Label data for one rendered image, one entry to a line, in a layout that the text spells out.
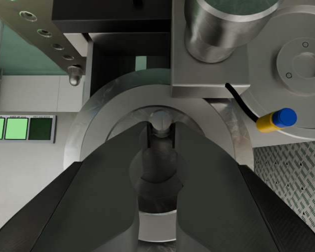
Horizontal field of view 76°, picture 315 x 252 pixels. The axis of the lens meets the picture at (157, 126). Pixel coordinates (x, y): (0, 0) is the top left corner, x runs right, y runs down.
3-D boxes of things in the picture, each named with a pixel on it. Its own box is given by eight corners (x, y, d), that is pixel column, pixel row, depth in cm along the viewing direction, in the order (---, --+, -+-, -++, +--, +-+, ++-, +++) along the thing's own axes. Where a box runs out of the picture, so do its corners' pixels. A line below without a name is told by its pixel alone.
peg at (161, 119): (176, 130, 11) (151, 135, 11) (174, 135, 14) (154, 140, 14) (171, 106, 11) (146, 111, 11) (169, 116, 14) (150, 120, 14)
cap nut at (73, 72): (79, 65, 50) (78, 83, 49) (85, 72, 53) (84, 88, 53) (65, 66, 50) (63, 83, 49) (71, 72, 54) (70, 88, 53)
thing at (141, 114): (88, 201, 13) (115, 94, 14) (98, 196, 15) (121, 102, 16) (200, 229, 13) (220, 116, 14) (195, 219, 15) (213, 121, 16)
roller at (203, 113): (232, 82, 15) (240, 244, 14) (190, 129, 41) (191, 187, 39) (84, 83, 16) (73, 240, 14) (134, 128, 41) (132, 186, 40)
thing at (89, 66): (101, -80, 20) (89, 103, 17) (136, 48, 43) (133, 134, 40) (96, -80, 20) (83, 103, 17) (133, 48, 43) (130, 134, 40)
